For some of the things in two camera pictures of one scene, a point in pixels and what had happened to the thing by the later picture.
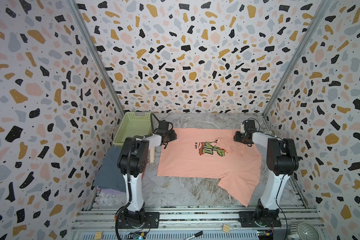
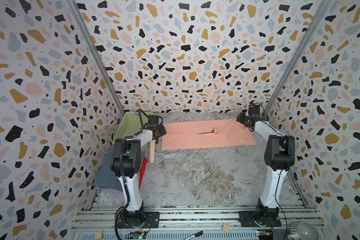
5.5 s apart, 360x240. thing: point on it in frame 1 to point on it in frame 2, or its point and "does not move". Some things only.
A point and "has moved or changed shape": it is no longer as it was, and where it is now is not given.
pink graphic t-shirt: (212, 153) has moved or changed shape
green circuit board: (136, 235) does not move
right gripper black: (240, 137) to (242, 118)
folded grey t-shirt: (110, 175) does not move
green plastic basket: (133, 124) does not move
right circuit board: (262, 235) does not move
